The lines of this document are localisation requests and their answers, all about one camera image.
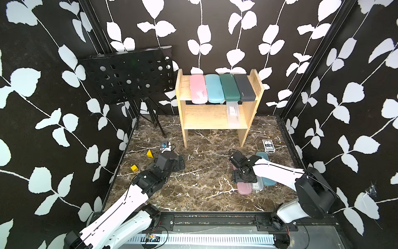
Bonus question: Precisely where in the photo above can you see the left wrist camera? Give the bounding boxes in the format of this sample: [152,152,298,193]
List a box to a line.
[160,141,172,153]

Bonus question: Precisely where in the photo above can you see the pink pencil case top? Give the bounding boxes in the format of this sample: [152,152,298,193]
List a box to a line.
[190,75,208,104]

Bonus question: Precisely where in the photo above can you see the pink pencil case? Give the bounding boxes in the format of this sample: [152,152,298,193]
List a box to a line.
[233,166,252,195]
[190,75,208,104]

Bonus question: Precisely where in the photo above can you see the wooden two-tier shelf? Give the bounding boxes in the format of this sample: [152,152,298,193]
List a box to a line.
[175,68,265,148]

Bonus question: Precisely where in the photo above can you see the black perforated music stand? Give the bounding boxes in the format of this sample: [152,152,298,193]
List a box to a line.
[78,46,176,127]

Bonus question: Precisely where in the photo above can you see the frosted clear pencil case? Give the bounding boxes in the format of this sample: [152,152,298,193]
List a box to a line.
[251,176,264,191]

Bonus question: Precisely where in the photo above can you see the teal pencil case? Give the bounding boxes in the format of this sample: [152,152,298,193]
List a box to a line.
[256,152,276,186]

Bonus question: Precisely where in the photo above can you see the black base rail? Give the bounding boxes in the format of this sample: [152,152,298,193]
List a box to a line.
[149,211,339,234]

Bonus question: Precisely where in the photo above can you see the dark green pencil case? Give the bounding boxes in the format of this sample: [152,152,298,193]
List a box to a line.
[219,74,240,102]

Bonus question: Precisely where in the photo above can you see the yellow triangular block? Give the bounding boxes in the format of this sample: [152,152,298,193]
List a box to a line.
[146,149,154,158]

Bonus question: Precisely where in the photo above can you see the dark grey pencil case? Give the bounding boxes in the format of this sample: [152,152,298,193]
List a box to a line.
[234,74,256,102]

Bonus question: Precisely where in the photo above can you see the small printed card box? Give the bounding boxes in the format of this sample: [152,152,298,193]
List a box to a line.
[262,139,276,153]

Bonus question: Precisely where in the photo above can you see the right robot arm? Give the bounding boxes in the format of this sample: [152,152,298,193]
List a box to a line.
[229,149,337,231]

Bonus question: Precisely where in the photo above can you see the light blue pencil case top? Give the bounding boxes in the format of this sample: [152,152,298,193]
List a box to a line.
[205,74,224,104]

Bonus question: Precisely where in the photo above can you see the white ribbed cable duct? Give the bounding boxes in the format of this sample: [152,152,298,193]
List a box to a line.
[126,233,276,247]

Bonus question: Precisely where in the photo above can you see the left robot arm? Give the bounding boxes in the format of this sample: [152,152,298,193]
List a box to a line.
[64,151,185,249]

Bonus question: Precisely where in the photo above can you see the small circuit board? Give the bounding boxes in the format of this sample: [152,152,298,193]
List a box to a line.
[142,233,161,244]

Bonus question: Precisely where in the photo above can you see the clear pencil case right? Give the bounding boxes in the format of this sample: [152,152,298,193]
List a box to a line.
[227,101,240,128]

